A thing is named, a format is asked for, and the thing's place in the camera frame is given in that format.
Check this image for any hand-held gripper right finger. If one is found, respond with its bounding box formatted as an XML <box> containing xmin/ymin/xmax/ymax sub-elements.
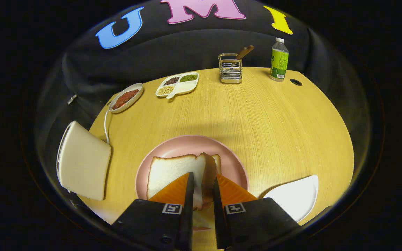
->
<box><xmin>213</xmin><ymin>174</ymin><xmax>301</xmax><ymax>250</ymax></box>

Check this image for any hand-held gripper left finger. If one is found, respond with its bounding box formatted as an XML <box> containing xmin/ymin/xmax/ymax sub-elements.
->
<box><xmin>112</xmin><ymin>172</ymin><xmax>195</xmax><ymax>251</ymax></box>

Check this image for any toasted white bread slice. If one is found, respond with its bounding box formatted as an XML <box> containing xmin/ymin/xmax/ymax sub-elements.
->
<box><xmin>147</xmin><ymin>152</ymin><xmax>219</xmax><ymax>211</ymax></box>

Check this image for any white bread slice with ham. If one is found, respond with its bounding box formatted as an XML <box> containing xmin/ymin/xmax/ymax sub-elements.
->
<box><xmin>191</xmin><ymin>154</ymin><xmax>222</xmax><ymax>231</ymax></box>

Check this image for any pink round plate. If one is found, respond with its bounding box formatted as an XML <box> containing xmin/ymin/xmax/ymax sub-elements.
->
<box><xmin>135</xmin><ymin>135</ymin><xmax>250</xmax><ymax>232</ymax></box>

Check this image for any white square plate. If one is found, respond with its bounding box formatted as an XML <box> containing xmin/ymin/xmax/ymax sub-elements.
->
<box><xmin>262</xmin><ymin>175</ymin><xmax>319</xmax><ymax>223</ymax></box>

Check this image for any white toaster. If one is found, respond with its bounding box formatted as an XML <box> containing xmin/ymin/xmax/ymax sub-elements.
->
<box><xmin>57</xmin><ymin>121</ymin><xmax>112</xmax><ymax>201</ymax></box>

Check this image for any white divided dish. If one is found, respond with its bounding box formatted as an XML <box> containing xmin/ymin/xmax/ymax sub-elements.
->
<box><xmin>155</xmin><ymin>72</ymin><xmax>199</xmax><ymax>99</ymax></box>

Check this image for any white oval plate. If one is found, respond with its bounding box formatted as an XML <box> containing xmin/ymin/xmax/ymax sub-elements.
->
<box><xmin>108</xmin><ymin>83</ymin><xmax>144</xmax><ymax>114</ymax></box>

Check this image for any brown cooked meat piece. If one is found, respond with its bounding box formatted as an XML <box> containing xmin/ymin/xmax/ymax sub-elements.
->
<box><xmin>112</xmin><ymin>89</ymin><xmax>140</xmax><ymax>109</ymax></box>

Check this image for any green label plastic bottle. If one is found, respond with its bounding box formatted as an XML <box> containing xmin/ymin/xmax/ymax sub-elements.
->
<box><xmin>270</xmin><ymin>38</ymin><xmax>289</xmax><ymax>82</ymax></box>

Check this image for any white toaster power cable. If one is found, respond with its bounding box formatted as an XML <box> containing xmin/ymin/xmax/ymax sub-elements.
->
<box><xmin>104</xmin><ymin>110</ymin><xmax>111</xmax><ymax>144</ymax></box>

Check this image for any metal wire utensil holder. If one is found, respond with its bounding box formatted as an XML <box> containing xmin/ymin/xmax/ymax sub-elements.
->
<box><xmin>218</xmin><ymin>53</ymin><xmax>243</xmax><ymax>84</ymax></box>

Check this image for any wooden handled utensil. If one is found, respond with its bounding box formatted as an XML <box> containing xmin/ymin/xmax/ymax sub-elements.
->
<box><xmin>227</xmin><ymin>45</ymin><xmax>254</xmax><ymax>70</ymax></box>

